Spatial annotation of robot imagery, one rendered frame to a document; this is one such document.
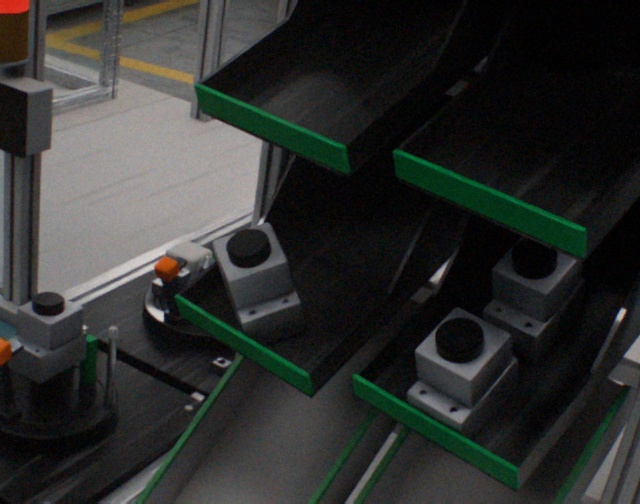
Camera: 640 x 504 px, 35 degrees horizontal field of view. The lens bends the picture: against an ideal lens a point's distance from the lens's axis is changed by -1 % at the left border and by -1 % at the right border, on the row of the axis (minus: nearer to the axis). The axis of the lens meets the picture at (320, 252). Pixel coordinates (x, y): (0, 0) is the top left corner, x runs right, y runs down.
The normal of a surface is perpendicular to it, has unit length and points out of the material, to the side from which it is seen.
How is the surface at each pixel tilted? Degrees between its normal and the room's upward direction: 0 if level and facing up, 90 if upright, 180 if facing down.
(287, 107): 25
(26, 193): 90
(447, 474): 45
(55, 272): 0
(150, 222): 0
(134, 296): 0
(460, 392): 115
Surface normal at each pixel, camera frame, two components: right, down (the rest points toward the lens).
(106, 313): 0.14, -0.89
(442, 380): -0.65, 0.60
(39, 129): 0.84, 0.33
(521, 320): -0.14, -0.71
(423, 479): -0.36, -0.46
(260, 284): 0.32, 0.63
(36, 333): -0.51, 0.31
